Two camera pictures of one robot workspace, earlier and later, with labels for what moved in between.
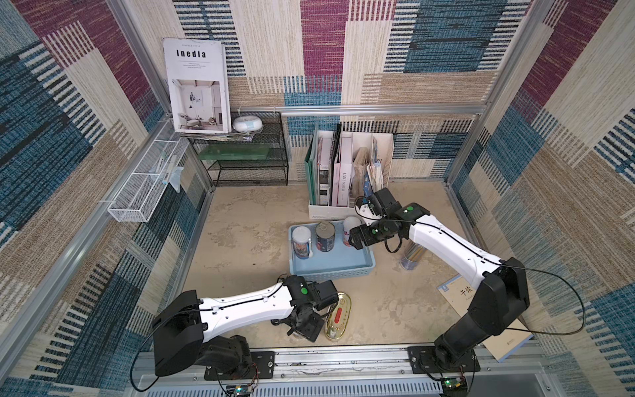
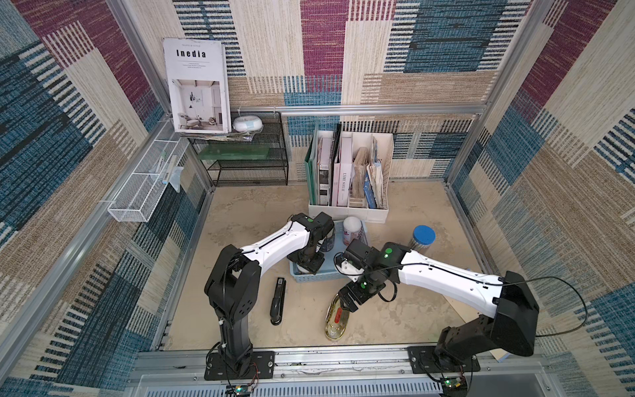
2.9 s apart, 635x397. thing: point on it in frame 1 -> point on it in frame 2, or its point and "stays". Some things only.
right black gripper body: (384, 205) -> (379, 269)
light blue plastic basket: (341, 262) stays
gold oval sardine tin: (337, 317) stays
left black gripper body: (310, 327) -> (309, 259)
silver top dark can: (325, 236) stays
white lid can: (349, 223) stays
